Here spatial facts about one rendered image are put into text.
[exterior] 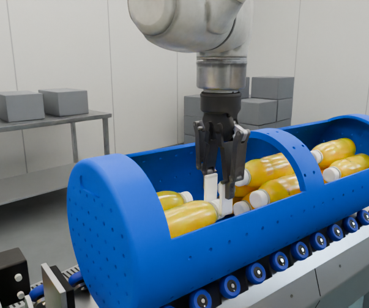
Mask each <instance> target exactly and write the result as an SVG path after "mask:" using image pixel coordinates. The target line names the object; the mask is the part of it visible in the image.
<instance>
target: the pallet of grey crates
mask: <svg viewBox="0 0 369 308"><path fill-rule="evenodd" d="M249 86H250V77H246V86H245V88H244V89H238V92H240V93H241V94H242V96H241V110H240V111H239V113H238V115H237V118H238V121H239V126H241V127H242V128H243V129H245V130H246V129H249V130H250V131H253V130H260V129H264V128H282V127H288V126H291V117H292V110H293V90H294V77H290V76H255V77H252V88H251V95H249ZM203 115H204V112H202V111H201V110H200V94H199V95H187V96H184V144H190V143H194V142H195V131H194V127H193V122H196V121H200V120H202V119H203Z"/></svg>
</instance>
